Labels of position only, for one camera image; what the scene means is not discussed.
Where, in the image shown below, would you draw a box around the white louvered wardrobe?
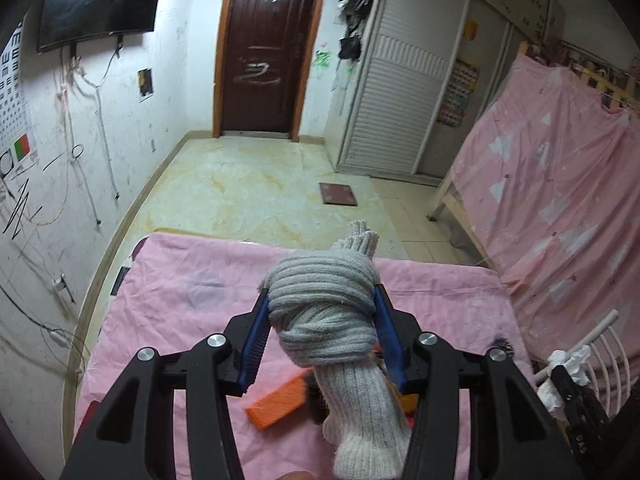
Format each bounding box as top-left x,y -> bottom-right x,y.
324,0 -> 565,185

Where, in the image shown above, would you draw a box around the grey knitted sock bundle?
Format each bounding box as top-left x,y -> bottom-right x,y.
262,220 -> 411,479

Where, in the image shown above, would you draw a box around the white metal chair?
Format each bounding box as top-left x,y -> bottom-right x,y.
534,309 -> 634,419

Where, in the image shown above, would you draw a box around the dark brown wooden door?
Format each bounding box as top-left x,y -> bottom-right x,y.
213,0 -> 323,142

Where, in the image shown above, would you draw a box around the orange rectangular box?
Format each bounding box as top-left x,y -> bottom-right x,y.
244,370 -> 311,430

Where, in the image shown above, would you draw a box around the eye chart poster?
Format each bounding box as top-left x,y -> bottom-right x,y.
0,22 -> 36,180

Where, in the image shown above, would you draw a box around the wall socket box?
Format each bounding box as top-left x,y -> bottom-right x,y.
138,68 -> 154,101

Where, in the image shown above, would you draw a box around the colourful wardrobe poster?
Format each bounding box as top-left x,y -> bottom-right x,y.
436,58 -> 480,128

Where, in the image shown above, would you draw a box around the pink patterned hanging curtain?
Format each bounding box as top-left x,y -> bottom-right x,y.
450,55 -> 639,359

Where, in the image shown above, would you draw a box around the pink bed sheet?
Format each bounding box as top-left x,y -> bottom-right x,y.
75,233 -> 533,479

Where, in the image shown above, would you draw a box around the black bags hanging on wall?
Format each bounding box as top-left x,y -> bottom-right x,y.
337,0 -> 374,62

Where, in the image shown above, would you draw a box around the black wall television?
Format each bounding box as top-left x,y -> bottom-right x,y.
37,0 -> 158,52

